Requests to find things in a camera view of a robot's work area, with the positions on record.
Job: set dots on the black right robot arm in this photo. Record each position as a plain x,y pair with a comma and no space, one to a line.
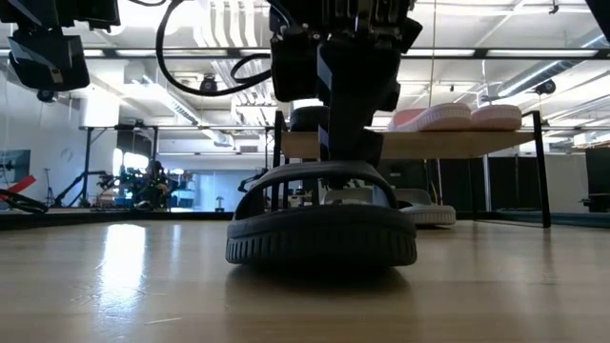
603,9

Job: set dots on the black background table frame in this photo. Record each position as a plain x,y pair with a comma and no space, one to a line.
87,152

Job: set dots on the black partition panel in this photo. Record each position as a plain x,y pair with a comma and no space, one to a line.
598,176
467,183
514,183

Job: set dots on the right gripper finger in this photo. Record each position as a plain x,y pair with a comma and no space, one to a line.
355,95
323,95

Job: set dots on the red background strip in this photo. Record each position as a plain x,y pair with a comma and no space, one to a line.
21,185

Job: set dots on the wooden shelf black metal frame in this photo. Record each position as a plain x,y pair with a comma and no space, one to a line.
453,145

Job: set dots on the black ceiling spot lamp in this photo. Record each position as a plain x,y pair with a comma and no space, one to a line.
208,83
46,96
545,87

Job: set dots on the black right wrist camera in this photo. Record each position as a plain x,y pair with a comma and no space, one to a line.
295,66

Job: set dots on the blue wall picture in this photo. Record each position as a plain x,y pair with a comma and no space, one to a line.
14,164

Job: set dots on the pink rubber slide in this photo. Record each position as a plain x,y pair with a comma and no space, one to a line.
498,119
443,119

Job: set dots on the person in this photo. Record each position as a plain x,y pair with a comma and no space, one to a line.
155,169

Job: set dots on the black hanging box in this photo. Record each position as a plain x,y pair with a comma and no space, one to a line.
136,143

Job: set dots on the black rubber slide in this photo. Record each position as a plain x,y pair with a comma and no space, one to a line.
307,120
319,238

